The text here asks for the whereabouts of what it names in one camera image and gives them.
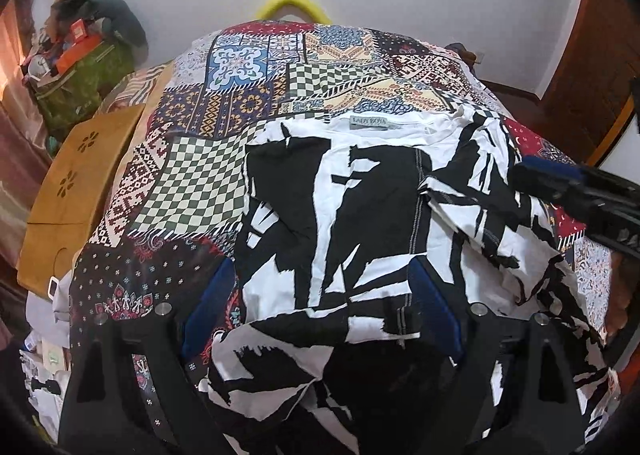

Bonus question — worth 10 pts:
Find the grey stuffed cloth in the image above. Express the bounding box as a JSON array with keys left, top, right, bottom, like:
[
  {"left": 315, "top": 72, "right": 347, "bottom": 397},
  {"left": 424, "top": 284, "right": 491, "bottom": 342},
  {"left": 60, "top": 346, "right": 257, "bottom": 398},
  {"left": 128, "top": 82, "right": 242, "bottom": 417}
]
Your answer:
[{"left": 82, "top": 0, "right": 148, "bottom": 48}]

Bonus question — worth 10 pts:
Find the striped pillow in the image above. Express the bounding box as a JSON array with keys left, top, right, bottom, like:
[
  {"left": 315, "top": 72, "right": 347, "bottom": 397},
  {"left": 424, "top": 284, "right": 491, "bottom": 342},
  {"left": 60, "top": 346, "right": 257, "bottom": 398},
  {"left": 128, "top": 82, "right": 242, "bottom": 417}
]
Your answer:
[{"left": 100, "top": 62, "right": 173, "bottom": 111}]

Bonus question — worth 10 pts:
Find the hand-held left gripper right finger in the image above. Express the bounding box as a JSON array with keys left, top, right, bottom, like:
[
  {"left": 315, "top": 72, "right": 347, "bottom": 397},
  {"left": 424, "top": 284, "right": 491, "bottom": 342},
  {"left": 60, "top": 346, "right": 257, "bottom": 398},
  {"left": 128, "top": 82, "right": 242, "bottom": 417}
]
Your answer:
[{"left": 407, "top": 255, "right": 588, "bottom": 455}]

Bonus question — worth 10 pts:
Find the green storage bag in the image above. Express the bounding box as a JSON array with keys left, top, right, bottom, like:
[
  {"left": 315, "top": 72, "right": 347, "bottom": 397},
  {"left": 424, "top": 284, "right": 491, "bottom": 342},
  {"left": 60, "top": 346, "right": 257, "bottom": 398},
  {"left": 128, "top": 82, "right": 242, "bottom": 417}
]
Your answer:
[{"left": 30, "top": 38, "right": 136, "bottom": 128}]

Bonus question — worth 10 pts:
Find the patchwork printed blanket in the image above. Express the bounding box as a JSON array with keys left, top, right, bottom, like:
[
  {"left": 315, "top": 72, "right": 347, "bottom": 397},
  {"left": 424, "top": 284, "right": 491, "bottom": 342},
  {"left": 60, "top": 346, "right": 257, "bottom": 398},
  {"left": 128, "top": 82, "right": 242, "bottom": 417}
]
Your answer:
[{"left": 67, "top": 20, "right": 621, "bottom": 455}]

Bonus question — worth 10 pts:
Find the white plastic bag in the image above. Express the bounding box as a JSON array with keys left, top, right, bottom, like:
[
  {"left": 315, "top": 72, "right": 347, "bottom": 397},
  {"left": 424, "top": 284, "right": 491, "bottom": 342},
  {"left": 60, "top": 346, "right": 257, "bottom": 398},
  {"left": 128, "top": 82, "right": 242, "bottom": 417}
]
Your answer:
[{"left": 25, "top": 275, "right": 76, "bottom": 336}]

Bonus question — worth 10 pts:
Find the wooden lap desk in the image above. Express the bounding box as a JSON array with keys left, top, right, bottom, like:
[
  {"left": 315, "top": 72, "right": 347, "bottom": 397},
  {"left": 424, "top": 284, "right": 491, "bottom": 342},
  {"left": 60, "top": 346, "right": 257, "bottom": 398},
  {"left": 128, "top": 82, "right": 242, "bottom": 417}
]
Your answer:
[{"left": 17, "top": 102, "right": 146, "bottom": 296}]

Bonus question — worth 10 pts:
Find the orange box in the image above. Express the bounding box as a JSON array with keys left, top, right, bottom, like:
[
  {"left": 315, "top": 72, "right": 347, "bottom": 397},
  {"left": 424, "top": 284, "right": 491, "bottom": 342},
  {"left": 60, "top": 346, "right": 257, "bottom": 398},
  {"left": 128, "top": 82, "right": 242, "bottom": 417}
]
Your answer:
[{"left": 55, "top": 35, "right": 103, "bottom": 73}]

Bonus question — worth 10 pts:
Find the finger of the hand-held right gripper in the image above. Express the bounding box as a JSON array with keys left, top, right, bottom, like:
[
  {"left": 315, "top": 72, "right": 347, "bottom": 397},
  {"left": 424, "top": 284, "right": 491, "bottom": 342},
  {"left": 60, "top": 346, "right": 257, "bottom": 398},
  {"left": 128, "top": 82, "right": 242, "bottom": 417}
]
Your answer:
[
  {"left": 509, "top": 165, "right": 584, "bottom": 209},
  {"left": 519, "top": 159, "right": 587, "bottom": 184}
]

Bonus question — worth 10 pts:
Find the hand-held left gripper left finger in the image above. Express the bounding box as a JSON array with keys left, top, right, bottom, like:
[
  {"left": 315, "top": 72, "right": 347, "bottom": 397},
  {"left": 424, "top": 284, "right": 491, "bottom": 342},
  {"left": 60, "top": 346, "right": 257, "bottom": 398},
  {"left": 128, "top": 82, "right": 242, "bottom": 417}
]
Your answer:
[{"left": 57, "top": 257, "right": 238, "bottom": 455}]

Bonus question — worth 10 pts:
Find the yellow foam hoop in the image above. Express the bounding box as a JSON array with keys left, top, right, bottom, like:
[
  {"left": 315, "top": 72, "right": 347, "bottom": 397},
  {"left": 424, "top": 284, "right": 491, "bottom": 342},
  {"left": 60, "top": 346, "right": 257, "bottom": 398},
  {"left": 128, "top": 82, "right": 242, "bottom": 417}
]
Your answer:
[{"left": 255, "top": 0, "right": 333, "bottom": 26}]

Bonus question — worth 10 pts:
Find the pink curtain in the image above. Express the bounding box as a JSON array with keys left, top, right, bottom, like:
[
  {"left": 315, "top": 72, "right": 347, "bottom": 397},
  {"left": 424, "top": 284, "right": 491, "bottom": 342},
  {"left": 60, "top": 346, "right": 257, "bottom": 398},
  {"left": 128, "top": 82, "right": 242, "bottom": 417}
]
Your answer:
[{"left": 0, "top": 0, "right": 56, "bottom": 286}]

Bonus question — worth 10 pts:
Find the brown wooden wardrobe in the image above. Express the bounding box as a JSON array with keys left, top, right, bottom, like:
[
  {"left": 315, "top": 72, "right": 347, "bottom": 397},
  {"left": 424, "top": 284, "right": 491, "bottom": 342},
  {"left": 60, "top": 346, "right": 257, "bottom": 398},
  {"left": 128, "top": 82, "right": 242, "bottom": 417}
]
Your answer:
[{"left": 542, "top": 0, "right": 640, "bottom": 166}]

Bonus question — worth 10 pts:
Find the black and white patterned garment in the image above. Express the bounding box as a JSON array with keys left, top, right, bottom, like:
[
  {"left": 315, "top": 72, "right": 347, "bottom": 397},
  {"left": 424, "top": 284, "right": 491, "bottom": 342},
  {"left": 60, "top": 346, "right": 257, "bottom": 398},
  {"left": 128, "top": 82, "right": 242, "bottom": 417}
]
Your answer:
[{"left": 197, "top": 102, "right": 623, "bottom": 455}]

